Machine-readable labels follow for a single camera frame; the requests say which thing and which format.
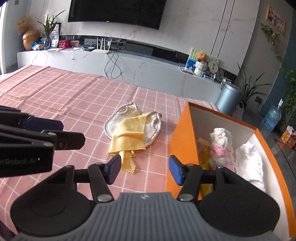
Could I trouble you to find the white wifi router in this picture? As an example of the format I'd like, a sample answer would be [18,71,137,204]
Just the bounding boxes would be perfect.
[92,38,112,54]

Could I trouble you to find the hanging ivy plant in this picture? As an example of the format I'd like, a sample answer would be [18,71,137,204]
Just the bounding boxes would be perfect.
[283,69,295,124]

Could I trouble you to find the white fluffy cloth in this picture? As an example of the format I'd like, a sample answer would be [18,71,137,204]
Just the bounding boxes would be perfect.
[235,142,265,192]

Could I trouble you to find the black wall television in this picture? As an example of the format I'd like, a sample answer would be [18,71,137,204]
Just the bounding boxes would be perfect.
[68,0,166,30]

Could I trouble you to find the blue water jug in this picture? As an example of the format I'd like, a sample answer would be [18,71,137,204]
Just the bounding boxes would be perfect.
[260,99,283,132]

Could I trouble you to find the brown gourd vase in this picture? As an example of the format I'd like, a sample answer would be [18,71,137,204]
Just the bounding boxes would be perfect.
[23,29,40,51]

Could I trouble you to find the yellow cloth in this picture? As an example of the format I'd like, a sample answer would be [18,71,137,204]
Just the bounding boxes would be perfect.
[108,114,147,174]

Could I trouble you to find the white terry bib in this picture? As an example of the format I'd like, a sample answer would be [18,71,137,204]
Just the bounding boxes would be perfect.
[104,101,162,147]

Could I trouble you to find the white tv console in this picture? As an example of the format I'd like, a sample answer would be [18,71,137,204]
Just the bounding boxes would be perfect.
[17,49,221,103]

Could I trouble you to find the potted orchid plant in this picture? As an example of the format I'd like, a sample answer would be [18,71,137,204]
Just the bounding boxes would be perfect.
[232,64,270,121]

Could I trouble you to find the framed wall picture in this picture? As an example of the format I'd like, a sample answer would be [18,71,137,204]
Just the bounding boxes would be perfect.
[266,5,285,34]

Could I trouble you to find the grey metal trash can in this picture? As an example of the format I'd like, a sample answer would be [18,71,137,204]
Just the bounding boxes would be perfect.
[216,82,243,116]

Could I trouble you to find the teddy bear toy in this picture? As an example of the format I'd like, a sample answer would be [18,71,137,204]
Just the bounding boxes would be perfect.
[196,51,207,62]

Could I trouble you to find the left green potted plant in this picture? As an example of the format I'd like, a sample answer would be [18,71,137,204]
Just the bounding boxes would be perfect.
[38,10,65,50]

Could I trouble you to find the orange cardboard box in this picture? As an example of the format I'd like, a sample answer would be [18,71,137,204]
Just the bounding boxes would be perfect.
[168,102,295,240]

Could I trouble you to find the orange gift box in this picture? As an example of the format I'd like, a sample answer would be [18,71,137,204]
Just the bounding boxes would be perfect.
[280,126,296,149]

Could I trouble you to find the pink white crochet item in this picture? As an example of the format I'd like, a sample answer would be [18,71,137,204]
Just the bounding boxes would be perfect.
[209,128,235,171]

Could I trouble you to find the pink checked tablecloth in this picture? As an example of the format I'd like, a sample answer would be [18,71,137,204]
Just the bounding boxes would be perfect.
[0,65,220,235]

